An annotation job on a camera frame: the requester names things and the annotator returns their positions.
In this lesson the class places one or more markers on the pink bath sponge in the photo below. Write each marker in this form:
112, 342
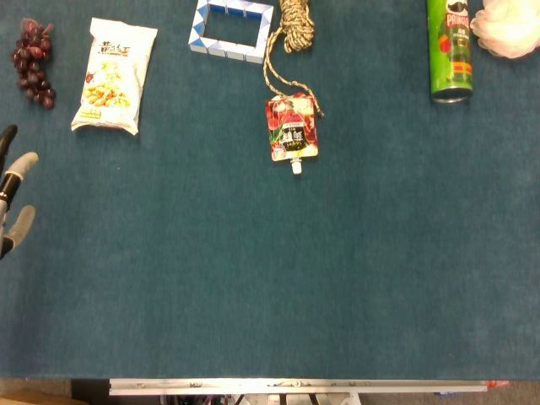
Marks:
506, 27

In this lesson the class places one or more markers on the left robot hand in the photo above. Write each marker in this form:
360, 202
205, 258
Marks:
12, 173

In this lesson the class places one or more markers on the dark red grape bunch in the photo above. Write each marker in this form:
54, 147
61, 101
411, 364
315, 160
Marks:
33, 59

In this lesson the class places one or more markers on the white snack bag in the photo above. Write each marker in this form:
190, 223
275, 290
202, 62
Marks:
111, 76

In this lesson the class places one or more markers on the aluminium frame rail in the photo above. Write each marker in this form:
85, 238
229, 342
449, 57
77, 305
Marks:
295, 386

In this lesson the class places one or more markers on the blue white snake puzzle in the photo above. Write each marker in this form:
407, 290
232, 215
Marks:
201, 29

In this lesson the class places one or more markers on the green Pringles can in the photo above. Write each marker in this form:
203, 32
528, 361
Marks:
449, 50

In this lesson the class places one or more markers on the red jelly drink pouch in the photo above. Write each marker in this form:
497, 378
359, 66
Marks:
292, 128

